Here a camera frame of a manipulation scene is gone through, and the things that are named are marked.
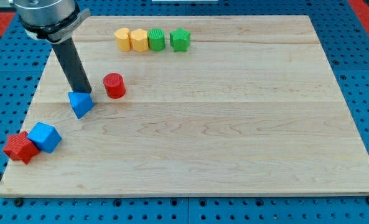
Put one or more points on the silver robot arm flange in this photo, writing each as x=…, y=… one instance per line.
x=50, y=20

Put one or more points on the green star block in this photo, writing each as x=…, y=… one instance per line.
x=180, y=39

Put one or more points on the yellow heart block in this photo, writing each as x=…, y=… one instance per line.
x=122, y=39

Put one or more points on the blue triangular prism block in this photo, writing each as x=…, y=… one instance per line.
x=81, y=103

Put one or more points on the red star block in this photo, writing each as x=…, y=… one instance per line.
x=20, y=148

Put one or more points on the yellow hexagon block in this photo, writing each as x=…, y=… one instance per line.
x=139, y=40

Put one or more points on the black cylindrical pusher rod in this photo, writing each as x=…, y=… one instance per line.
x=72, y=67

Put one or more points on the light wooden board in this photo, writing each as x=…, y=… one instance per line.
x=251, y=109

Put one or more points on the green cylinder block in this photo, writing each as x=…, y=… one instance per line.
x=156, y=39

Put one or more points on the red cylinder block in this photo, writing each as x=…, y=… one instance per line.
x=114, y=85

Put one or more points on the blue cube block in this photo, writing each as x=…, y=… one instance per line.
x=45, y=137

